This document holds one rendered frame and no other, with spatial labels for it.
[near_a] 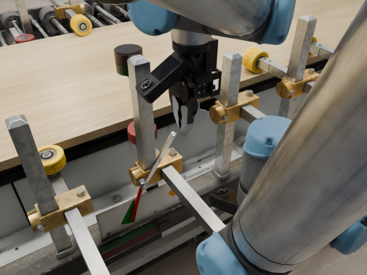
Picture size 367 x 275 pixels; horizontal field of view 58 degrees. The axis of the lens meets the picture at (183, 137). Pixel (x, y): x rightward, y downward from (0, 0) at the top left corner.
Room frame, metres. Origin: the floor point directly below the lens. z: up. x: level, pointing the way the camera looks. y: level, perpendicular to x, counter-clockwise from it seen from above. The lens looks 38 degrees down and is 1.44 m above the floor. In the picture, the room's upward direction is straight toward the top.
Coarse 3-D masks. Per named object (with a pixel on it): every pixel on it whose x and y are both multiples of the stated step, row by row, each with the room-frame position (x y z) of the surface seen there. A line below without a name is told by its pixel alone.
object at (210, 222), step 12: (168, 168) 0.62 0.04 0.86; (168, 180) 0.59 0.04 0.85; (180, 180) 0.58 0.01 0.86; (180, 192) 0.54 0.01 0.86; (192, 192) 0.54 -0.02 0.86; (192, 204) 0.50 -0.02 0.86; (204, 204) 0.50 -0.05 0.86; (204, 216) 0.47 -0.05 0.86; (216, 216) 0.47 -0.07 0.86; (204, 228) 0.46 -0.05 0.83; (216, 228) 0.44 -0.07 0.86
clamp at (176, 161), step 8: (168, 152) 0.67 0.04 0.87; (168, 160) 0.64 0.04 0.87; (176, 160) 0.64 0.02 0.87; (136, 168) 0.61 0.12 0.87; (160, 168) 0.62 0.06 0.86; (176, 168) 0.64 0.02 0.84; (136, 176) 0.59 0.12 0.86; (144, 176) 0.59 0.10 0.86; (152, 176) 0.60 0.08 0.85; (160, 176) 0.62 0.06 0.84; (136, 184) 0.58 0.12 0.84
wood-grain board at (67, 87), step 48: (336, 0) 1.96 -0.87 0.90; (0, 48) 1.29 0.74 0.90; (48, 48) 1.29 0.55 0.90; (96, 48) 1.29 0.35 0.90; (144, 48) 1.29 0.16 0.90; (240, 48) 1.29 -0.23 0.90; (288, 48) 1.29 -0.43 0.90; (0, 96) 0.91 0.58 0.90; (48, 96) 0.91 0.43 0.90; (96, 96) 0.91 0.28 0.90; (0, 144) 0.67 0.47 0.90; (48, 144) 0.67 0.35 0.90
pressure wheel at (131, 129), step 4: (132, 124) 0.75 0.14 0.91; (128, 128) 0.73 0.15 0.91; (132, 128) 0.73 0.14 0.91; (156, 128) 0.73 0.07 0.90; (128, 132) 0.72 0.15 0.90; (132, 132) 0.71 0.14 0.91; (156, 132) 0.73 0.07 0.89; (128, 136) 0.72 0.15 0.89; (132, 136) 0.70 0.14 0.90; (156, 136) 0.73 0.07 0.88; (132, 140) 0.70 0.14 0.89; (136, 144) 0.70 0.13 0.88
